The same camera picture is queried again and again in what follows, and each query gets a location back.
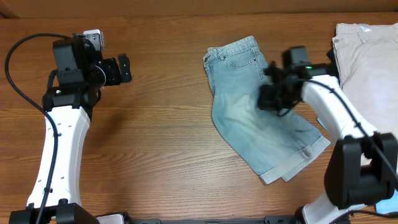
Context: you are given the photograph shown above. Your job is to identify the bright blue garment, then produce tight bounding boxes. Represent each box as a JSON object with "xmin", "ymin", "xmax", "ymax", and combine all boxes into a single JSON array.
[{"xmin": 325, "ymin": 136, "xmax": 397, "ymax": 214}]

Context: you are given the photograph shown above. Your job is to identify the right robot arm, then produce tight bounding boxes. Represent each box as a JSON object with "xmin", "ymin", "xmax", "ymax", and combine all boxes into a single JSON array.
[{"xmin": 257, "ymin": 47, "xmax": 397, "ymax": 224}]

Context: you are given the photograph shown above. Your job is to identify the beige shorts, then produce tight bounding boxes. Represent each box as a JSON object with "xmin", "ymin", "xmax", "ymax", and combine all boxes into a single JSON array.
[{"xmin": 332, "ymin": 23, "xmax": 397, "ymax": 136}]

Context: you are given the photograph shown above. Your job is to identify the black garment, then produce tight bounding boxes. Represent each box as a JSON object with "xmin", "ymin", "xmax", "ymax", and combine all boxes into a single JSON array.
[{"xmin": 326, "ymin": 49, "xmax": 340, "ymax": 77}]

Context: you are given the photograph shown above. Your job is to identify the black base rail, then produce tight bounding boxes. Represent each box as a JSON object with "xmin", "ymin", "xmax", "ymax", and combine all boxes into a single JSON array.
[{"xmin": 96, "ymin": 212, "xmax": 312, "ymax": 224}]

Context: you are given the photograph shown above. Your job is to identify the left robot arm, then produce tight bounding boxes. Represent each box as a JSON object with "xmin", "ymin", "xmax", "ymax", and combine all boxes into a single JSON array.
[{"xmin": 9, "ymin": 29, "xmax": 132, "ymax": 223}]

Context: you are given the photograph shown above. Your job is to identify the light blue denim shorts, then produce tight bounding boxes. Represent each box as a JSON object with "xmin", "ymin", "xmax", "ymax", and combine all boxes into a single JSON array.
[{"xmin": 203, "ymin": 36, "xmax": 330, "ymax": 184}]

